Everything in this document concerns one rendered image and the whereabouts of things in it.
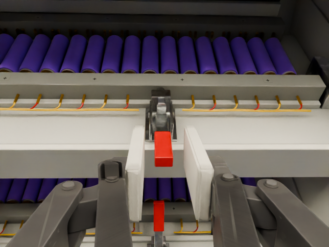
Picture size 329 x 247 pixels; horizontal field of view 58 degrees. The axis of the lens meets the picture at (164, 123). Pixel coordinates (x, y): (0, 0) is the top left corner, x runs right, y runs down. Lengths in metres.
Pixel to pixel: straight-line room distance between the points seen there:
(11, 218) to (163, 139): 0.28
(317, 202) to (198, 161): 0.25
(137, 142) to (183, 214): 0.24
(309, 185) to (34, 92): 0.32
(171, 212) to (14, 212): 0.20
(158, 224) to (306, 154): 0.17
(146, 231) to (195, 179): 0.27
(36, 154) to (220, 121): 0.17
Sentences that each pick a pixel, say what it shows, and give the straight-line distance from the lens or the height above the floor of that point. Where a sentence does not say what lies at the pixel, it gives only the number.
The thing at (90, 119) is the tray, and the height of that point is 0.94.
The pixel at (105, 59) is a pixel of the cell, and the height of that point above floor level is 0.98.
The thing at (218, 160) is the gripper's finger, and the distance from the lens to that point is 0.17.
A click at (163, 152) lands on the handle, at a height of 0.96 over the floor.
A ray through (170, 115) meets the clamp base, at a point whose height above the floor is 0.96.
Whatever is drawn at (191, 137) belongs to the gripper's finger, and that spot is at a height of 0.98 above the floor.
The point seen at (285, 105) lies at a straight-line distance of 0.31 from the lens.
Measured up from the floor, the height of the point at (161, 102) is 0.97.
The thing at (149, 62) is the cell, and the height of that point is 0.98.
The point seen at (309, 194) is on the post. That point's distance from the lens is 0.40.
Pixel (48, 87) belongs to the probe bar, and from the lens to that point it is 0.29.
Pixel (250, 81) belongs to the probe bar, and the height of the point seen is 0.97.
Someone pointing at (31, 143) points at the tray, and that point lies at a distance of 0.28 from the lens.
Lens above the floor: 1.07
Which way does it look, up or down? 29 degrees down
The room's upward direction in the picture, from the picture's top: 1 degrees clockwise
